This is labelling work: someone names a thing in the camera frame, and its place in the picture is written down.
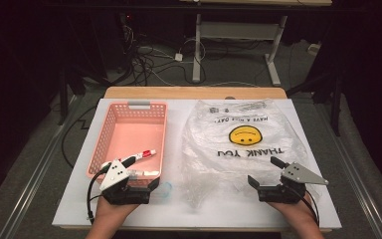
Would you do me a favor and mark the light desk top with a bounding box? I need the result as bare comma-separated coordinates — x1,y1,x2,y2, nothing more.
178,0,332,7

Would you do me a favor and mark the person's right hand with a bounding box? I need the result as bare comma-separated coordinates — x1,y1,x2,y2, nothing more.
268,195,317,230

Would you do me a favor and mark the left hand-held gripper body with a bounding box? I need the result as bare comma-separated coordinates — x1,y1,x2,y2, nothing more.
98,158,152,205

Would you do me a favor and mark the small white dropper bottle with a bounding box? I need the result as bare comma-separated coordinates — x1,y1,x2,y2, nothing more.
127,168,160,177

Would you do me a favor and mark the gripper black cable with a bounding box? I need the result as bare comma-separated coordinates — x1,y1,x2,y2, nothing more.
86,164,112,224
297,188,320,227

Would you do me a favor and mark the white board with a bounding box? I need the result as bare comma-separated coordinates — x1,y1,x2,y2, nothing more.
52,98,342,231

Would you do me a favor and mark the metal floor rail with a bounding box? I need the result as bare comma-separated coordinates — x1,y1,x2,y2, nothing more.
0,96,81,239
314,99,382,239

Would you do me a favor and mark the pink plastic basket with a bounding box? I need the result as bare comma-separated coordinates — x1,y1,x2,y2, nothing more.
86,101,169,187

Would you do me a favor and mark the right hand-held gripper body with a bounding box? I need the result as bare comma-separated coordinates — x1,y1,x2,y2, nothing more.
258,161,330,204

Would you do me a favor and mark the tangle of floor cables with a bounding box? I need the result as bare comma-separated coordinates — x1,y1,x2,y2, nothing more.
120,24,210,88

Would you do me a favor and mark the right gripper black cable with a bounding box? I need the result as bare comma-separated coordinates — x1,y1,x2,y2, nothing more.
297,188,320,227

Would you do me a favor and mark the person's left hand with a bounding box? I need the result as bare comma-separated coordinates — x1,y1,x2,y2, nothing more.
93,196,139,230

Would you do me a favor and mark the white desk frame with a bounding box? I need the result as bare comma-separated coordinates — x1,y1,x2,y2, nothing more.
192,13,288,87

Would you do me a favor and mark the black floor cable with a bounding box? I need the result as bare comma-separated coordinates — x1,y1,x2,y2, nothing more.
61,105,97,169

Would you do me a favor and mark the small white box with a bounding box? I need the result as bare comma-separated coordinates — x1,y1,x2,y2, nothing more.
307,43,322,56

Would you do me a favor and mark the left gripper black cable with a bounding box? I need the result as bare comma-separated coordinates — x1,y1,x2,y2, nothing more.
86,164,112,224

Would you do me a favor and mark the clear plastic bag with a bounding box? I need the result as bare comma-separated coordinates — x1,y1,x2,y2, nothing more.
180,99,312,209

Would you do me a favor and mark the red white toothpaste tube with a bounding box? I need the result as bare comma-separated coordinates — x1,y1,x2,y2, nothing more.
115,148,157,164

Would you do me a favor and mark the black stand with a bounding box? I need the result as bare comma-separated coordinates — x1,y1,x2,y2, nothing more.
286,73,342,137
58,64,81,126

